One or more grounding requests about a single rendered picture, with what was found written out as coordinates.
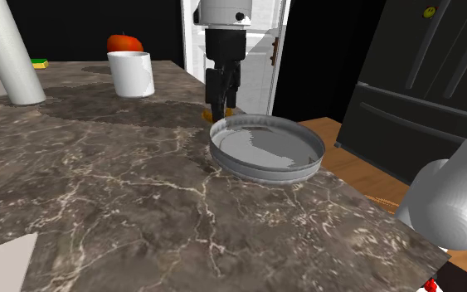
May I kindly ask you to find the grey round metal pan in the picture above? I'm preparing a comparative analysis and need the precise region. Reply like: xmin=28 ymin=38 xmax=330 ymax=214
xmin=209 ymin=113 xmax=326 ymax=186

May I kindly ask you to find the small orange object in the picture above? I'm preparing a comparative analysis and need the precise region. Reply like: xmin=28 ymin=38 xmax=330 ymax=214
xmin=202 ymin=106 xmax=235 ymax=123

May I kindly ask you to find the white door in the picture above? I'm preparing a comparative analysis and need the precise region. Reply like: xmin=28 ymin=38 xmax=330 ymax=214
xmin=179 ymin=0 xmax=293 ymax=117

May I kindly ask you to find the white tilted cylinder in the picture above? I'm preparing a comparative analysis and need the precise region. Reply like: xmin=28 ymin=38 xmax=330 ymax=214
xmin=0 ymin=0 xmax=47 ymax=106

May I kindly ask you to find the black refrigerator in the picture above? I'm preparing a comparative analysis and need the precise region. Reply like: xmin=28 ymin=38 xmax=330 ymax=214
xmin=334 ymin=0 xmax=467 ymax=185

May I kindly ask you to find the white cup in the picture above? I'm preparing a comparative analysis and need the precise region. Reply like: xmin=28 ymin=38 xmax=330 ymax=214
xmin=107 ymin=51 xmax=156 ymax=100

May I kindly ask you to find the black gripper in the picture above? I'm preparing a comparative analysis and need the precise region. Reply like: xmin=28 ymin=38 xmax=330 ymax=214
xmin=205 ymin=26 xmax=247 ymax=123

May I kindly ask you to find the red tomato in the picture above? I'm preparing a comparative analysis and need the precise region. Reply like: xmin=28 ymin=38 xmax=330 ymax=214
xmin=106 ymin=33 xmax=145 ymax=54

